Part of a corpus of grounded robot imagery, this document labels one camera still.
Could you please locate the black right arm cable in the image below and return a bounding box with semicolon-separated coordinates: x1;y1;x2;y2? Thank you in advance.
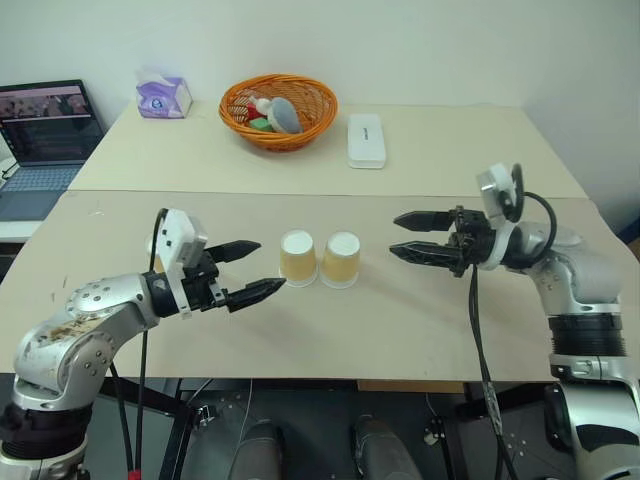
467;163;559;480

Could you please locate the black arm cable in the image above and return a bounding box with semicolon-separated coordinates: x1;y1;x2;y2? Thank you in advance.
467;163;559;480
110;208;169;480

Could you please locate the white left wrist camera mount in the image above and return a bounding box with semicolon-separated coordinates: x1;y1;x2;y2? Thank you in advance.
158;208;209;321

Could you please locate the white plastic case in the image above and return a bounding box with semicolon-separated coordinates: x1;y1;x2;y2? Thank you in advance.
346;112;389;171

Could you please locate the orange wicker basket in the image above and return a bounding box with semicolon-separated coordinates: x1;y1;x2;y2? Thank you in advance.
218;73;340;153

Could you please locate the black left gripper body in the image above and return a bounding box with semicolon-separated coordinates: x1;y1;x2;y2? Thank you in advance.
179;251;230;313

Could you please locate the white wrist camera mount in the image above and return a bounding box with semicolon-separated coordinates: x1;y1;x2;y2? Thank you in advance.
158;208;209;321
475;163;521;271

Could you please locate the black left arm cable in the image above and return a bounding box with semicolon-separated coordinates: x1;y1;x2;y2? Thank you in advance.
110;208;169;480

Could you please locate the open grey laptop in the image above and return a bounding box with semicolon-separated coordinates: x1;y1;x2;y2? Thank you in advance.
0;79;106;222

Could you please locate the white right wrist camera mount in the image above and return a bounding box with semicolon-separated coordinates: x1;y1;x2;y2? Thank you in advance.
475;163;521;271

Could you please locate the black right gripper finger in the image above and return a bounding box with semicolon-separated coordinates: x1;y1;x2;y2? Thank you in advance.
388;241;464;272
392;210;458;234

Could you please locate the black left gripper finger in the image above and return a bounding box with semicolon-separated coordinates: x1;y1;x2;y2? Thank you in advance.
224;278;288;315
204;239;263;265

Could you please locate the purple tissue box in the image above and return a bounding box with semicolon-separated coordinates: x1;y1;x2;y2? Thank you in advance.
134;65;195;121

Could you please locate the tan paper cup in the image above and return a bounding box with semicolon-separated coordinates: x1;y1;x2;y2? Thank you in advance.
278;228;319;289
319;230;362;290

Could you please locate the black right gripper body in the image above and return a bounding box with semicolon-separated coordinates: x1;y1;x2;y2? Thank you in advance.
447;204;497;278

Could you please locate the dark rounded shape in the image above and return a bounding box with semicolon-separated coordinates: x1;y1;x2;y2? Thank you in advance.
351;414;417;480
228;419;285;480

